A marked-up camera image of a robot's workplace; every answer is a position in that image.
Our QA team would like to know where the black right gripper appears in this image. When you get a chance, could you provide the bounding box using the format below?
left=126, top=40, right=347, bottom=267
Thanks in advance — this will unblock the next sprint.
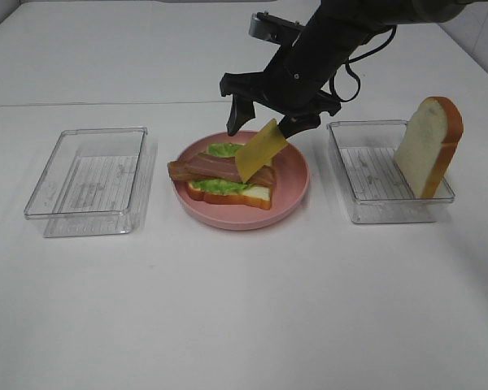
left=220, top=45, right=342, bottom=139

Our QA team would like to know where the yellow cheese slice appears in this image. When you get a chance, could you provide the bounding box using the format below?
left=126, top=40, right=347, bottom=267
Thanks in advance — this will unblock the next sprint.
left=234, top=119, right=288, bottom=183

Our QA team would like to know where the bacon strip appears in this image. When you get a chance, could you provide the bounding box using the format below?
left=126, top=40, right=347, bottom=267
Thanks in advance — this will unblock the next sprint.
left=185, top=153, right=276, bottom=187
left=167, top=161, right=211, bottom=182

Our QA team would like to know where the bread slice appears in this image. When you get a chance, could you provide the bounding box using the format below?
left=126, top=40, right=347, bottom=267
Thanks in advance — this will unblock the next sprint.
left=394, top=96, right=464, bottom=198
left=185, top=181, right=272, bottom=210

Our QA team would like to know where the green lettuce leaf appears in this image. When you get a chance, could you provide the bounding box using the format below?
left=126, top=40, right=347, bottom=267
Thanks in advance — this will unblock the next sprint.
left=188, top=142, right=255, bottom=195

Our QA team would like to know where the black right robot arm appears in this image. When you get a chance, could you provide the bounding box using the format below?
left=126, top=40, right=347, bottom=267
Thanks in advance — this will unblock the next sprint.
left=220, top=0, right=468, bottom=137

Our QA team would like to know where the pink round plate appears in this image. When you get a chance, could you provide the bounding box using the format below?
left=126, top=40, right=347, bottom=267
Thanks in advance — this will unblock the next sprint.
left=172, top=145, right=310, bottom=231

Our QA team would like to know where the right clear plastic tray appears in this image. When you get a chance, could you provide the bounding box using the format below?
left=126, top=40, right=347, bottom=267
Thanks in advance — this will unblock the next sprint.
left=327, top=119, right=455, bottom=224

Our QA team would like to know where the clear plastic tray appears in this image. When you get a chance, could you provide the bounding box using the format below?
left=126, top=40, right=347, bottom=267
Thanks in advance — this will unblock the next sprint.
left=24, top=127, right=153, bottom=238
left=327, top=119, right=455, bottom=224

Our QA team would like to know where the left clear plastic tray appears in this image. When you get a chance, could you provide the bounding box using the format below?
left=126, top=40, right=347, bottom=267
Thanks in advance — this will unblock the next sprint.
left=24, top=127, right=153, bottom=238

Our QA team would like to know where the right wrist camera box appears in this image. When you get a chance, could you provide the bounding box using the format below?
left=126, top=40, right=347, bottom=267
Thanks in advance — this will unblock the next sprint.
left=248, top=12, right=305, bottom=46

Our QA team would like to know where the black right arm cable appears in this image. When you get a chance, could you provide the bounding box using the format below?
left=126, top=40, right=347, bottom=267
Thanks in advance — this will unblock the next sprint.
left=327, top=24, right=399, bottom=102

